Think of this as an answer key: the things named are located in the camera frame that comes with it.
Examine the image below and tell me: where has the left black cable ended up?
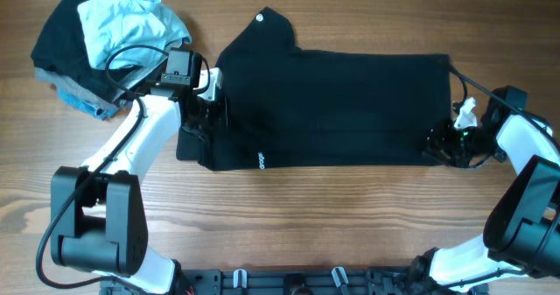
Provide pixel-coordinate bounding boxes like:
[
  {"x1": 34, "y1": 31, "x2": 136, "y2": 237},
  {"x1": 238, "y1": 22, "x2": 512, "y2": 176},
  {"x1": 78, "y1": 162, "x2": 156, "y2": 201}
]
[{"x1": 35, "y1": 44, "x2": 214, "y2": 291}]

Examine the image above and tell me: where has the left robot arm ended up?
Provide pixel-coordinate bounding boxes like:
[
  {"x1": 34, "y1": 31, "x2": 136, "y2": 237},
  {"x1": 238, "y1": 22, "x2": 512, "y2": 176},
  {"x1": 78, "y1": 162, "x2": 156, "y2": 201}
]
[{"x1": 35, "y1": 48, "x2": 220, "y2": 294}]

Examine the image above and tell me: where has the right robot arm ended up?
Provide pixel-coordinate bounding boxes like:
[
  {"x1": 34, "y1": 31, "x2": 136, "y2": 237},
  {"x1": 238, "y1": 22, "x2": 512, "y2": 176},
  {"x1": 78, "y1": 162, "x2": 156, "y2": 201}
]
[{"x1": 395, "y1": 86, "x2": 559, "y2": 294}]

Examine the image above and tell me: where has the right black cable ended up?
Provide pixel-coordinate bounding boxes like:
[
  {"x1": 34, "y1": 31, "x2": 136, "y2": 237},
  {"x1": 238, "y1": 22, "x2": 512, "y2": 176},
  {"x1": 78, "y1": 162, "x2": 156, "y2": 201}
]
[{"x1": 445, "y1": 62, "x2": 560, "y2": 156}]

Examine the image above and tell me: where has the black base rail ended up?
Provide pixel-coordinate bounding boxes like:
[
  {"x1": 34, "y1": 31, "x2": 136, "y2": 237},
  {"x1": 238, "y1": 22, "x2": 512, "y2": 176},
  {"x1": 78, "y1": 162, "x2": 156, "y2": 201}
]
[{"x1": 99, "y1": 266, "x2": 489, "y2": 295}]

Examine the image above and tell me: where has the black cable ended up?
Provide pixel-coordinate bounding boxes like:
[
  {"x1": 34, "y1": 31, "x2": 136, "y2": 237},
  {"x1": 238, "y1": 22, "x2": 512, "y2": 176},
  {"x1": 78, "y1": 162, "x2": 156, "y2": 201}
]
[
  {"x1": 445, "y1": 62, "x2": 560, "y2": 156},
  {"x1": 35, "y1": 44, "x2": 214, "y2": 291}
]

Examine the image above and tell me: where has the grey folded garment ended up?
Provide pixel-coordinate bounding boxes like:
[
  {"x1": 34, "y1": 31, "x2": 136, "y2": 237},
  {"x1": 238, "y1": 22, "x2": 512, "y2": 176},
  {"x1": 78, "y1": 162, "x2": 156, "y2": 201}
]
[{"x1": 34, "y1": 39, "x2": 184, "y2": 111}]

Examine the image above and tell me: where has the light blue crumpled garment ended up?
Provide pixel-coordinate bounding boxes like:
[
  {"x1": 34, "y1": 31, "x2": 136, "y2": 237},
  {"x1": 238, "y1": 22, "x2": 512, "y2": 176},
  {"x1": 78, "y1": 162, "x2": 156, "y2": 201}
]
[{"x1": 77, "y1": 0, "x2": 192, "y2": 70}]

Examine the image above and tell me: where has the blue folded garment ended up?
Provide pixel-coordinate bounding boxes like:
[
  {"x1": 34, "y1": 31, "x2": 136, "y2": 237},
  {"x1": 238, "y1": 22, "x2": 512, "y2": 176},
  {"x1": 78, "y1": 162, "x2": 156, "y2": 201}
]
[{"x1": 57, "y1": 89, "x2": 119, "y2": 120}]

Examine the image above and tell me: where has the black polo shirt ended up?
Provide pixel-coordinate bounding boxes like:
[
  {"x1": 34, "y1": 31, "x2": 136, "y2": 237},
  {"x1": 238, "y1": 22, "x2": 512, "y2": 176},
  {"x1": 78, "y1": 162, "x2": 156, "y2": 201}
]
[{"x1": 176, "y1": 8, "x2": 451, "y2": 171}]

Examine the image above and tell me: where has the black folded garment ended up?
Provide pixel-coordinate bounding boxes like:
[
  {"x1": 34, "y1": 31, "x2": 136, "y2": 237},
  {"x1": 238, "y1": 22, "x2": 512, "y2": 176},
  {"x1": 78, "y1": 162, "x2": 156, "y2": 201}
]
[{"x1": 31, "y1": 0, "x2": 122, "y2": 102}]

